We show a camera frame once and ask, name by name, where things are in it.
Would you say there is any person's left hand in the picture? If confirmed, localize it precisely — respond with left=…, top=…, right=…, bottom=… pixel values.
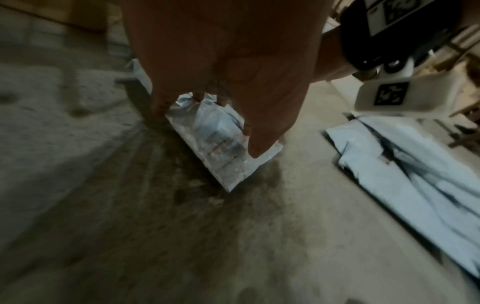
left=119, top=0, right=330, bottom=159

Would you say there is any person's right hand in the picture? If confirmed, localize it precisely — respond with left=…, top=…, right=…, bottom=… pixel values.
left=312, top=25, right=358, bottom=83

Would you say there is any white packet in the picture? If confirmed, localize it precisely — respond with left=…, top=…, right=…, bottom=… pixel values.
left=165, top=92, right=284, bottom=193

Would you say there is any pile of white mailer packets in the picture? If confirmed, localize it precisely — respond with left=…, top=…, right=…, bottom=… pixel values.
left=129, top=58, right=480, bottom=278

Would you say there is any right wrist marker band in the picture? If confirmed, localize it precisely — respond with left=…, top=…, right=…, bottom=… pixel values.
left=339, top=0, right=466, bottom=72

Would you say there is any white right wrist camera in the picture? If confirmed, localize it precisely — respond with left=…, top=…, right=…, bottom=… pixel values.
left=353, top=58, right=463, bottom=117

